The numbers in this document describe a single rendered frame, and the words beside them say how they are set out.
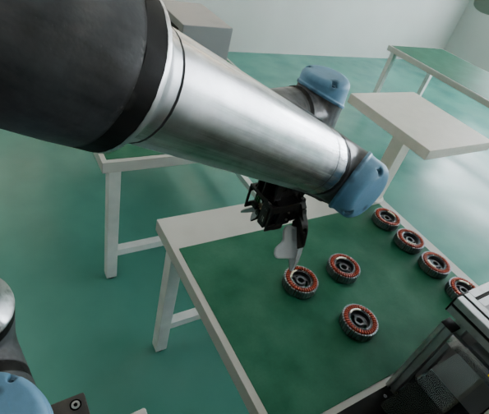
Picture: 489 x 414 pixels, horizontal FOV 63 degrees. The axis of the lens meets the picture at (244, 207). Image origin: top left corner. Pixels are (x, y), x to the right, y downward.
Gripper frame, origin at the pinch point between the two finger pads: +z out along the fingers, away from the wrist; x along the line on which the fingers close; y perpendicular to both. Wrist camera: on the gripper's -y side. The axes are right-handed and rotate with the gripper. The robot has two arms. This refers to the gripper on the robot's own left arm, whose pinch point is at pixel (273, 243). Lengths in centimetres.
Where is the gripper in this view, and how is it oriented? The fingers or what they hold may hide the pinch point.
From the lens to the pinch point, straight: 80.3
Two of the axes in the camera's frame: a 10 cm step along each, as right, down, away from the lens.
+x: 5.0, 6.3, -5.9
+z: -2.3, 7.6, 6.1
